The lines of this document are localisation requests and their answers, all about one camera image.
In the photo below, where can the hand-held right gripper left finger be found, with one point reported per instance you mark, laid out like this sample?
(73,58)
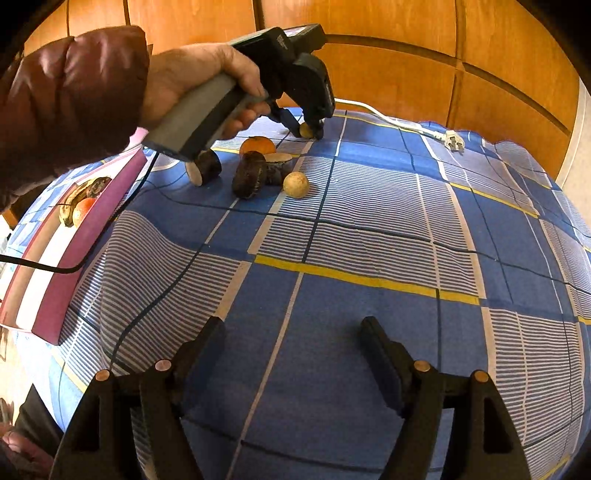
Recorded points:
(207,350)

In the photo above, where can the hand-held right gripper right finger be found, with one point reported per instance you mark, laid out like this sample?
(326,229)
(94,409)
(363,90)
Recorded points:
(383,369)

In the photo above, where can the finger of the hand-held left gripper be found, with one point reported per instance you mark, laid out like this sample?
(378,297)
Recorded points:
(286,121)
(318,129)

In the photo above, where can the small tan longan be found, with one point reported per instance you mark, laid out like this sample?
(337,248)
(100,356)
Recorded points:
(305,130)
(296,184)

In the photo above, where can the orange tangerine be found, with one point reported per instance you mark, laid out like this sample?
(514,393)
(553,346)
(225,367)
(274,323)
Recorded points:
(257,145)
(83,211)

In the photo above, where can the dark purple round fruit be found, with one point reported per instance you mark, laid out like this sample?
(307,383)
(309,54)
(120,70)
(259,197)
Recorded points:
(249,177)
(98,187)

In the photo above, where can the pink and white shallow box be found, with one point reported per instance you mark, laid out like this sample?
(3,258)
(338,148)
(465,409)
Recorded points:
(92,221)

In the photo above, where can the spotted yellow banana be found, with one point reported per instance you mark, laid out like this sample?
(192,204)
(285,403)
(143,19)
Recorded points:
(69,205)

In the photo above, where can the person's left hand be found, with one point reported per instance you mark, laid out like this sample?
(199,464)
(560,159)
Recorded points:
(189,74)

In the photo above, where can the wooden wardrobe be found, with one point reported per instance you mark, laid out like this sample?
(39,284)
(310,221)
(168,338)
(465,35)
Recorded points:
(392,69)

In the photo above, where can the blue plaid tablecloth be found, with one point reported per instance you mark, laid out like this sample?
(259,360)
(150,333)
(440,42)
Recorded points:
(369,240)

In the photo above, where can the person's dark clothing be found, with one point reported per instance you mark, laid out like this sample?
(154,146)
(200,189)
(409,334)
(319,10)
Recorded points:
(37,415)

